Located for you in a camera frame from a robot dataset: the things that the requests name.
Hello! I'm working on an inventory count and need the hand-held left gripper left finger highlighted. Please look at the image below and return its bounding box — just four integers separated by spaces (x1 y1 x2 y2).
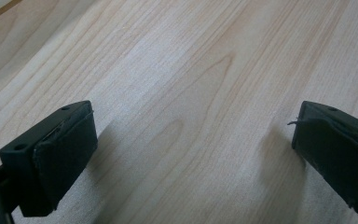
0 99 99 218

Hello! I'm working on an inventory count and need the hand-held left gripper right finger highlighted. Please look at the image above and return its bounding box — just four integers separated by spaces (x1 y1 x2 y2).
286 100 358 218

